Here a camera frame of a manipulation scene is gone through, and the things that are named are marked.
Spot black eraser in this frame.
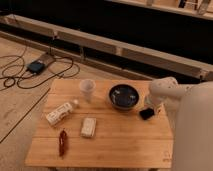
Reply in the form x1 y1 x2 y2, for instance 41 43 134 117
139 108 155 120

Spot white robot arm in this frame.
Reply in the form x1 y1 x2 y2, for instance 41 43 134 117
145 77 213 171

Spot white sponge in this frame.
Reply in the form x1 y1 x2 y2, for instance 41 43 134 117
81 118 96 137

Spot dark blue bowl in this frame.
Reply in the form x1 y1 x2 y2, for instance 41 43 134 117
108 84 140 110

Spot clear plastic cup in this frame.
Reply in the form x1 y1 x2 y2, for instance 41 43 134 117
79 79 96 102

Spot wooden table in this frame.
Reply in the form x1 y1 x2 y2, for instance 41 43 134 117
25 79 173 168

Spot white plastic bottle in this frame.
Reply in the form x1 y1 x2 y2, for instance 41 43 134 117
46 99 79 126

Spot red chili pepper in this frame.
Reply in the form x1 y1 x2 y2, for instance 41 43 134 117
59 130 67 157

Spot blue power adapter box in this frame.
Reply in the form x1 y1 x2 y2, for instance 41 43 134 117
27 61 45 74

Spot wooden shelf rail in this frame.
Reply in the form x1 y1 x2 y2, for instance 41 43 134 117
0 14 213 80

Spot black floor cable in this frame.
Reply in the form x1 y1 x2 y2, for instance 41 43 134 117
0 39 81 90

